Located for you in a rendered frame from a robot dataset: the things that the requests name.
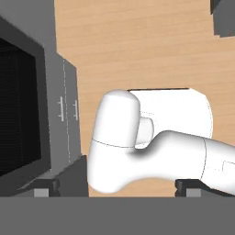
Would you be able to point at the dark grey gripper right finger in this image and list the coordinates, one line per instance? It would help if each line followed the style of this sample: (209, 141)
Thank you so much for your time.
(186, 184)

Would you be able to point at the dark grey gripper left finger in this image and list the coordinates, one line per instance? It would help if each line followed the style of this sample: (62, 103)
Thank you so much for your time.
(46, 184)

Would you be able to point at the grey cupboard door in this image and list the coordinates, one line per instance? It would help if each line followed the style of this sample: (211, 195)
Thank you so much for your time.
(56, 137)
(73, 140)

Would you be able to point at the grey appliance with black panel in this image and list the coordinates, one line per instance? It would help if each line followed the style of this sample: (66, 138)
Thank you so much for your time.
(21, 107)

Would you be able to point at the dark grey cabinet block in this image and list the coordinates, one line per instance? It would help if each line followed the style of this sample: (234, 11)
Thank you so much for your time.
(225, 16)

